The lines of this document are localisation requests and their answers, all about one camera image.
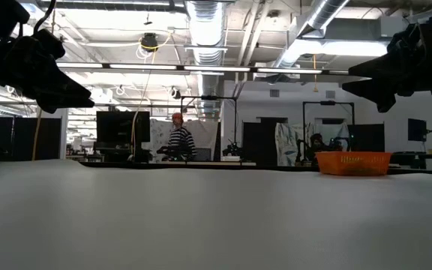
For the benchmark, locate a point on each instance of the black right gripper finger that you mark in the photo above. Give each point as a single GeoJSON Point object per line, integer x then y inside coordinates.
{"type": "Point", "coordinates": [381, 92]}
{"type": "Point", "coordinates": [384, 67]}

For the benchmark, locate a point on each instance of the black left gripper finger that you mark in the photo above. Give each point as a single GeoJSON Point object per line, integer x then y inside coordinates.
{"type": "Point", "coordinates": [58, 88]}
{"type": "Point", "coordinates": [62, 104]}

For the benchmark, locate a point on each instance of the small monitor on arm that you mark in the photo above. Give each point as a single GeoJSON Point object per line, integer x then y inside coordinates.
{"type": "Point", "coordinates": [416, 129]}

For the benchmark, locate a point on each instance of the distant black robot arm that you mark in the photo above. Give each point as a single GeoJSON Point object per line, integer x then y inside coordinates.
{"type": "Point", "coordinates": [169, 150]}
{"type": "Point", "coordinates": [338, 144]}
{"type": "Point", "coordinates": [233, 149]}

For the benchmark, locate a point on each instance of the cluttered background desk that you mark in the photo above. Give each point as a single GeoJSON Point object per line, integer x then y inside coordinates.
{"type": "Point", "coordinates": [88, 153]}

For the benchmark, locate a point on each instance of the black computer monitor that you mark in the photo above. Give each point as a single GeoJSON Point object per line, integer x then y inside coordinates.
{"type": "Point", "coordinates": [118, 129]}

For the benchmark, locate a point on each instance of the dark background desk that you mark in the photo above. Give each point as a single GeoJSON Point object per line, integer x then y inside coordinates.
{"type": "Point", "coordinates": [407, 159]}

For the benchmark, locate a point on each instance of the orange plastic basket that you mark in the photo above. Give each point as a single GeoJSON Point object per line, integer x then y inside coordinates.
{"type": "Point", "coordinates": [353, 165]}

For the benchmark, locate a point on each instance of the person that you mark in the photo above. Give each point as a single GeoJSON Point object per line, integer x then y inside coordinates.
{"type": "Point", "coordinates": [317, 144]}
{"type": "Point", "coordinates": [181, 140]}

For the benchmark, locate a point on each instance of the patterned white cloth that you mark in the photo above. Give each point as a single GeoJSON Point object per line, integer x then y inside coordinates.
{"type": "Point", "coordinates": [159, 135]}
{"type": "Point", "coordinates": [287, 140]}

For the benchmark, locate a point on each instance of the long ceiling light strip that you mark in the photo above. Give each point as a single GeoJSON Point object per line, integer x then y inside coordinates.
{"type": "Point", "coordinates": [216, 68]}

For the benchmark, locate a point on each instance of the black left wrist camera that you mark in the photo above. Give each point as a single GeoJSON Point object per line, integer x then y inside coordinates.
{"type": "Point", "coordinates": [49, 43]}

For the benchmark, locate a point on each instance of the black metal station frame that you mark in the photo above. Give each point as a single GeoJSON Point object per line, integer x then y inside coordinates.
{"type": "Point", "coordinates": [328, 102]}
{"type": "Point", "coordinates": [208, 97]}

